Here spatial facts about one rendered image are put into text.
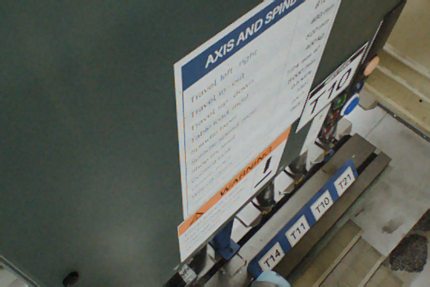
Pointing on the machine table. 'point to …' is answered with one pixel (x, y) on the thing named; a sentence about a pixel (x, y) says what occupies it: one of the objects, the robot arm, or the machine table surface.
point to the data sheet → (246, 90)
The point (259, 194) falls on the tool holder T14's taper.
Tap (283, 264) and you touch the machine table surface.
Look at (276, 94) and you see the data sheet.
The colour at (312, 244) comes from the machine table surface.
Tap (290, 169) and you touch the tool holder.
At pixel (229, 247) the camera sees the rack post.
